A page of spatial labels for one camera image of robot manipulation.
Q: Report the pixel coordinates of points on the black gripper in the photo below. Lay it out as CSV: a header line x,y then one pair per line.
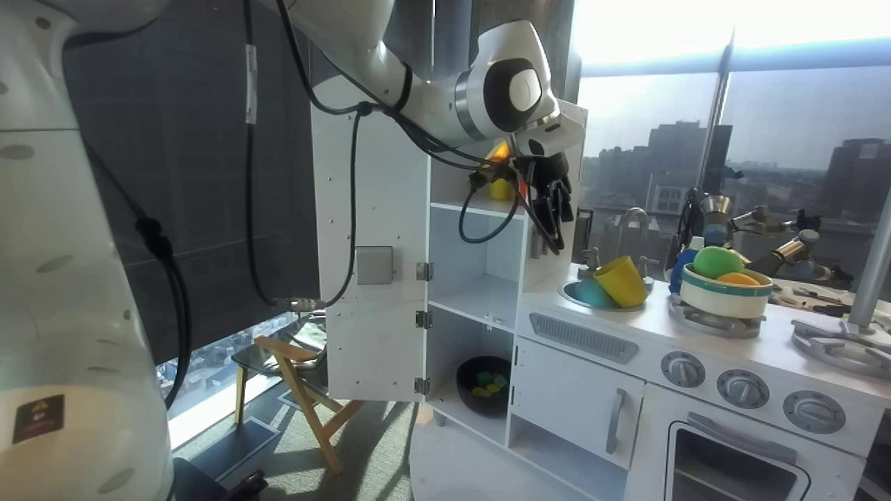
x,y
546,181

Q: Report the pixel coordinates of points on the large yellow plastic cup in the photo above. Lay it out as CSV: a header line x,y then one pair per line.
x,y
626,282

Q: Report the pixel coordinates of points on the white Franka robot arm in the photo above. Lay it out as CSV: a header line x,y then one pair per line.
x,y
56,278

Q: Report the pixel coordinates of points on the small yellow cup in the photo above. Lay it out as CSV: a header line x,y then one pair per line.
x,y
502,189

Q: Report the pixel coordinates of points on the teal plastic cup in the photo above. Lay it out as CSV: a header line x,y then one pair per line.
x,y
587,295

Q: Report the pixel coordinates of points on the white toy kitchen cabinet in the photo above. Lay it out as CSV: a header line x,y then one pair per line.
x,y
574,371

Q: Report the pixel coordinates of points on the tall white cabinet door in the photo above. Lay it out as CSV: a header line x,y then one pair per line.
x,y
371,204

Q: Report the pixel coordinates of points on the short white cabinet door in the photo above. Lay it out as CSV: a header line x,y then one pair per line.
x,y
371,352

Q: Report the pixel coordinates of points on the green plastic bowl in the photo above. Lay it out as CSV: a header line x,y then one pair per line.
x,y
718,260

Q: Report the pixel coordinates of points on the black bowl with toys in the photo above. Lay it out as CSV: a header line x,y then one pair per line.
x,y
482,384

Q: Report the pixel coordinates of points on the white pot with green stripe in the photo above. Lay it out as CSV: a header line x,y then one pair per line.
x,y
725,298

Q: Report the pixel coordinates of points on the brown bottle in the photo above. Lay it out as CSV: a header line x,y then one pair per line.
x,y
798,246

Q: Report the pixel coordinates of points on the wooden folding stool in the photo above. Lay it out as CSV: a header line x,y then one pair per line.
x,y
297,371

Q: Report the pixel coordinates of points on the grey metal pole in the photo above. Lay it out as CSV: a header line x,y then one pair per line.
x,y
869,268

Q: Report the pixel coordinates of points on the grey floor box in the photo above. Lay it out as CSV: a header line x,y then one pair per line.
x,y
226,455

